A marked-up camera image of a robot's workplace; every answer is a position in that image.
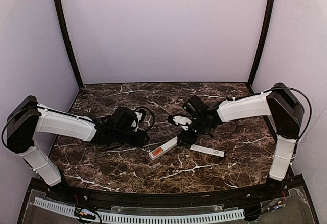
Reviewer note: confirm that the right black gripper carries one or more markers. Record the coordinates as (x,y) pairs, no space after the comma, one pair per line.
(186,137)

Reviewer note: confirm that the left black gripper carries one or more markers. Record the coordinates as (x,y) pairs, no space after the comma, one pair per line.
(139,139)

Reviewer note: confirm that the white remote control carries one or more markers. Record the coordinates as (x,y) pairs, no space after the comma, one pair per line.
(166,147)

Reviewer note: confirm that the white remote battery cover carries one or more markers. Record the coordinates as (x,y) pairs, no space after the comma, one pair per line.
(207,150)

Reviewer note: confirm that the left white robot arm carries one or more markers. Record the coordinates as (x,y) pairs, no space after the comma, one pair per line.
(31,121)

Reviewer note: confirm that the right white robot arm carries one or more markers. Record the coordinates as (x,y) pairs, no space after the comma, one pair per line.
(278,103)

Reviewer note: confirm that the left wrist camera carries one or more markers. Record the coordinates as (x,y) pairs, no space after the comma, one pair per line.
(140,115)

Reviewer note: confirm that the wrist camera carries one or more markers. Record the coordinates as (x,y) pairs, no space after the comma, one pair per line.
(140,115)
(195,107)

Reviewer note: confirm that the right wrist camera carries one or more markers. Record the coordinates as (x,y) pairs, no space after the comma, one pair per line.
(195,107)

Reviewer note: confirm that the black front table rail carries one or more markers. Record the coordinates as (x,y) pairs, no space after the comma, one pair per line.
(241,197)

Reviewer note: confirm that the white slotted cable duct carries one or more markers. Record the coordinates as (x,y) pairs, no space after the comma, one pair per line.
(208,214)

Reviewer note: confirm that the left black frame post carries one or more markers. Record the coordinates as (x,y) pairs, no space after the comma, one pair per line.
(67,43)

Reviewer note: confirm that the black frame post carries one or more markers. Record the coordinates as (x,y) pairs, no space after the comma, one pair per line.
(261,43)
(67,43)

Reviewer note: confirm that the right black frame post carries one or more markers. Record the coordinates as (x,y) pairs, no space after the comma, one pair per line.
(261,43)

